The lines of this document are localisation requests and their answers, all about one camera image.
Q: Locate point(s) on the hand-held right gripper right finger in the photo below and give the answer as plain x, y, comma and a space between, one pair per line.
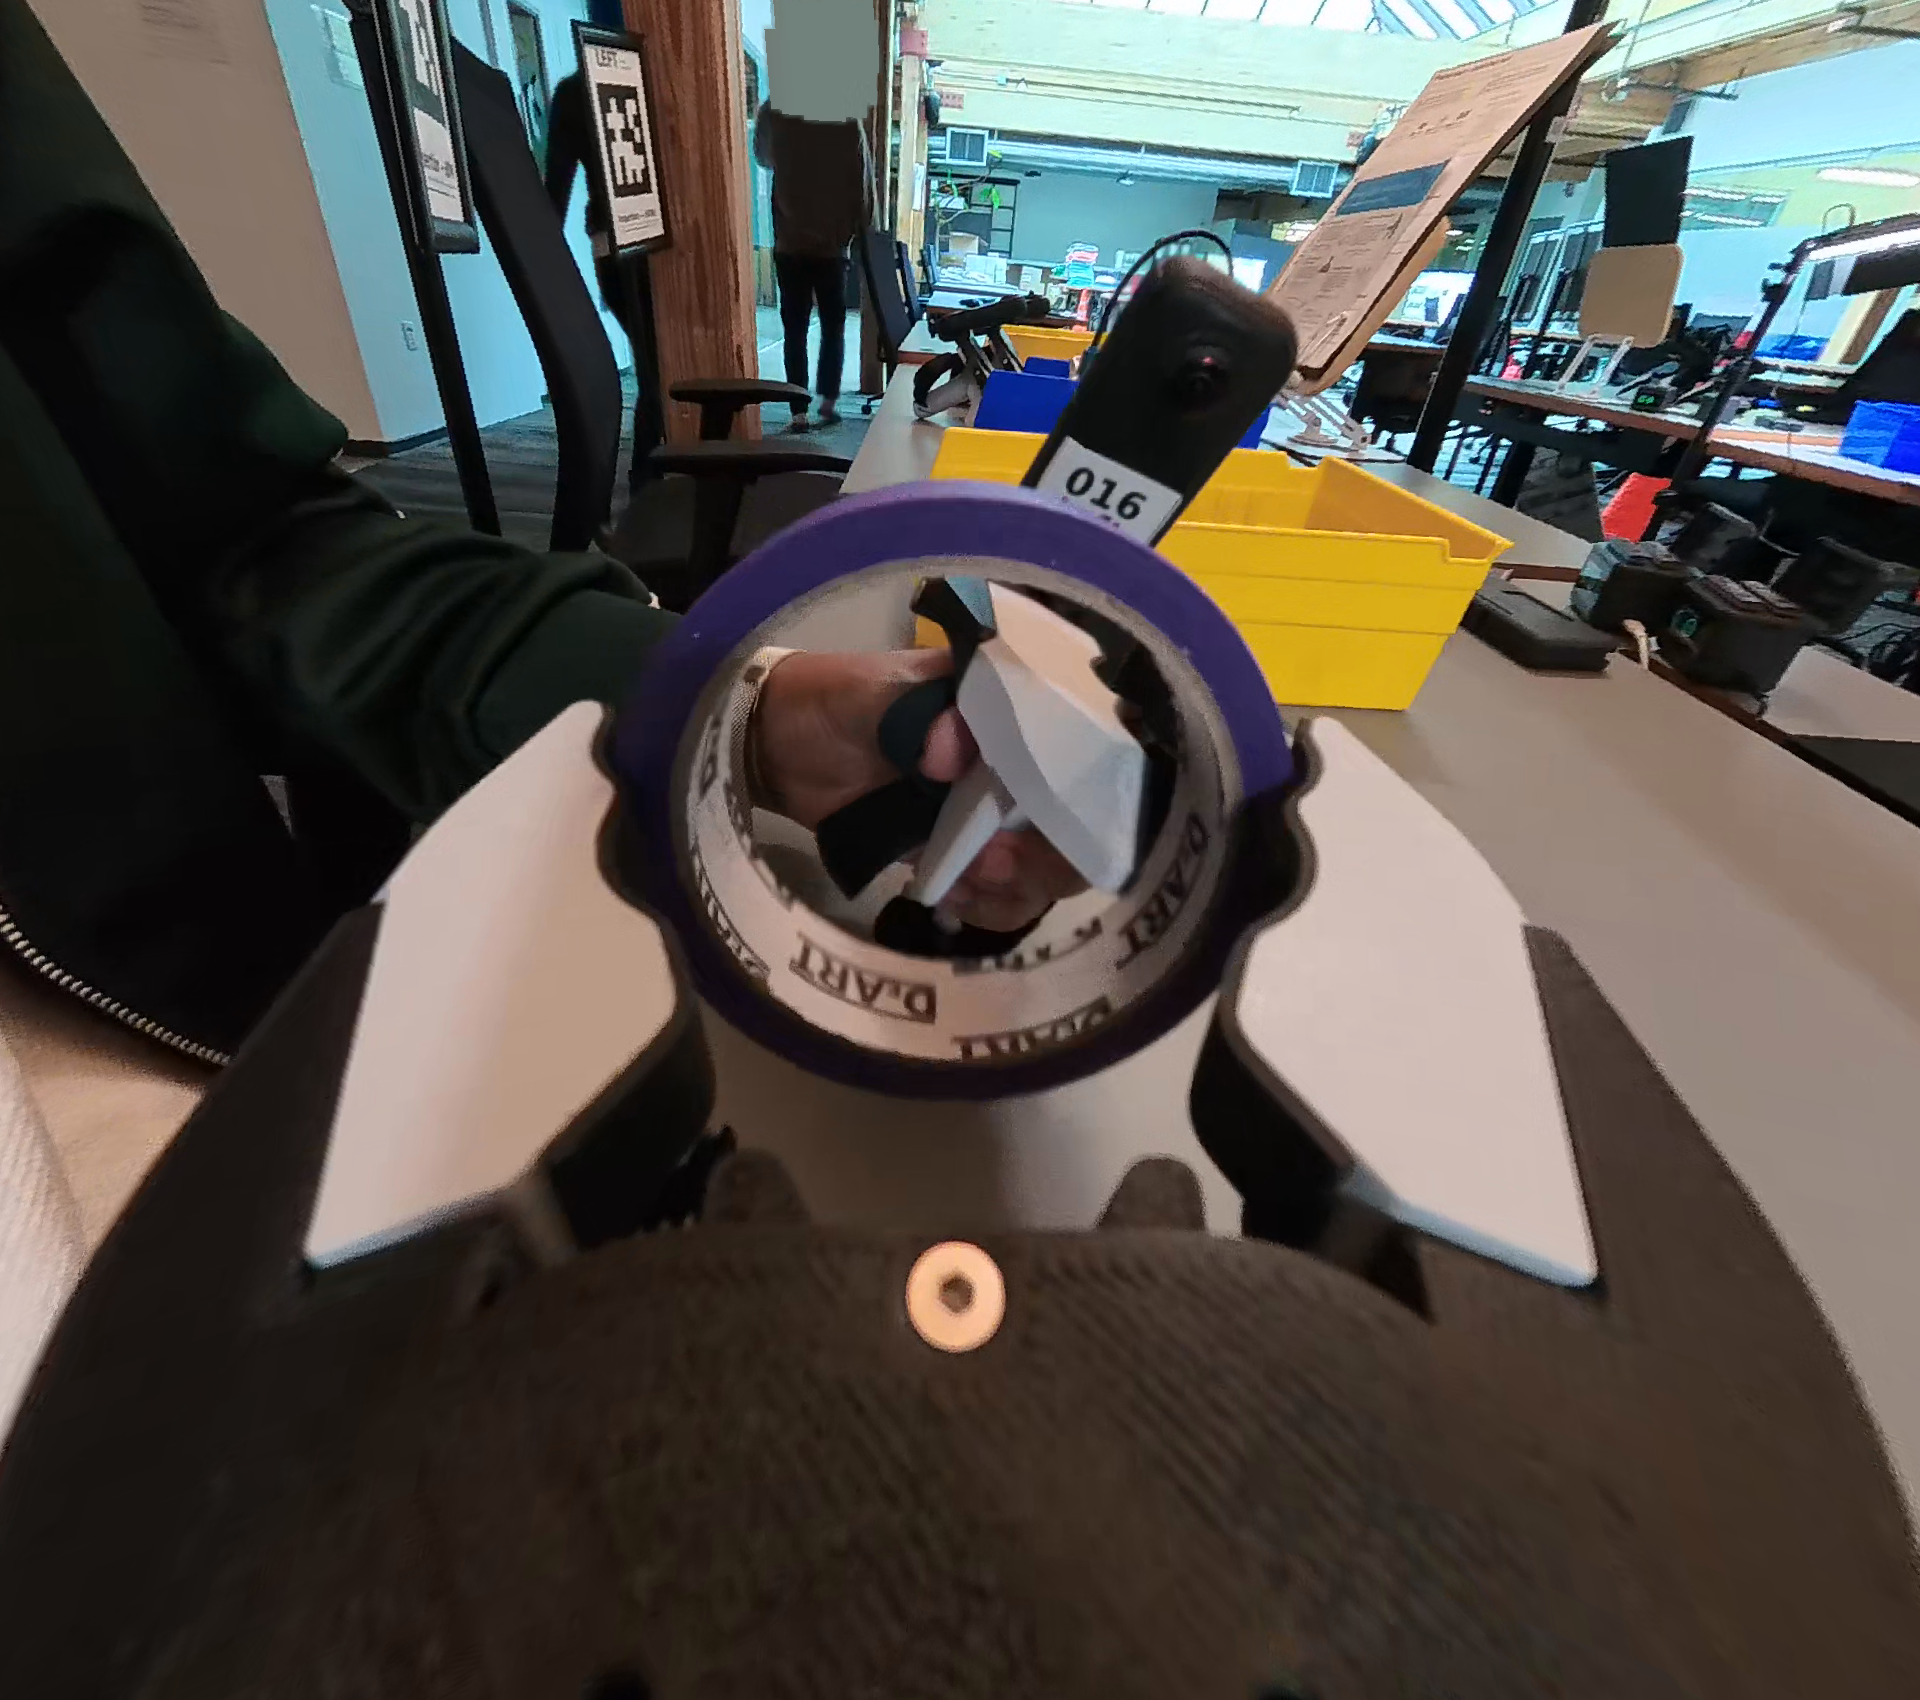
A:
1412, 1007

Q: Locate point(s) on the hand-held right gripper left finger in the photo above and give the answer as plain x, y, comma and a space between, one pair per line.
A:
479, 1007

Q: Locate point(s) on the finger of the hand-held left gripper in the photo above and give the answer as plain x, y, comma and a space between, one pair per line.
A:
1051, 742

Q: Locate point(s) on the purple tape roll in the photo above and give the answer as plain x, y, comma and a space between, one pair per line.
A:
900, 532

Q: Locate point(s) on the yellow plastic bin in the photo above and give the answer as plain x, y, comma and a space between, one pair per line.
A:
1051, 343
1349, 591

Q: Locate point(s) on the person's left forearm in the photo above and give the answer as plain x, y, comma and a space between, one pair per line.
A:
495, 667

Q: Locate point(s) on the grey desk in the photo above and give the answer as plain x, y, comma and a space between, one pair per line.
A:
1649, 904

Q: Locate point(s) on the person's left hand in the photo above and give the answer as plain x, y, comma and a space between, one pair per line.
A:
826, 742

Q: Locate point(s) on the blue plastic bin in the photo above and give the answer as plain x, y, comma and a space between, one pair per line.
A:
1883, 432
1018, 404

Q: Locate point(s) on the silver mesh wristwatch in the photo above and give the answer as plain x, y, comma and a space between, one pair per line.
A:
759, 680

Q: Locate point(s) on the brown board on white stand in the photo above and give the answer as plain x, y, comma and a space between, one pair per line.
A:
1427, 184

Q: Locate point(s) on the flat black device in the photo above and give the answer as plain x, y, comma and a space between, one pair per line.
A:
1537, 631

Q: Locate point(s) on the black steel pole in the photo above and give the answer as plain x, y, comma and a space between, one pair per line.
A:
1546, 122

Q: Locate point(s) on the black charger box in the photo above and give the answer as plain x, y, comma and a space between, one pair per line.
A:
1739, 635
1626, 582

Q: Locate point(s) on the black and beige panel board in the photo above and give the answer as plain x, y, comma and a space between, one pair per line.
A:
1639, 219

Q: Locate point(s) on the dark green zip jacket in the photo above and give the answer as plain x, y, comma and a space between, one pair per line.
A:
154, 532

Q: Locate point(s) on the small framed marker sign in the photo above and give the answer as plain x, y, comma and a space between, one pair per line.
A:
625, 142

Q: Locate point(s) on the black office chair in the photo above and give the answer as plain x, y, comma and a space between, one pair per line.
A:
540, 275

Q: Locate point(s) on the light bar on stand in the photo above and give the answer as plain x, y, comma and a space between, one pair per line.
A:
1862, 244

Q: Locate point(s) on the large framed poster sign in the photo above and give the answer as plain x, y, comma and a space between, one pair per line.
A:
420, 83

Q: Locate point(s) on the wooden support post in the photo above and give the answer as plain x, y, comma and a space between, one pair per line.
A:
683, 157

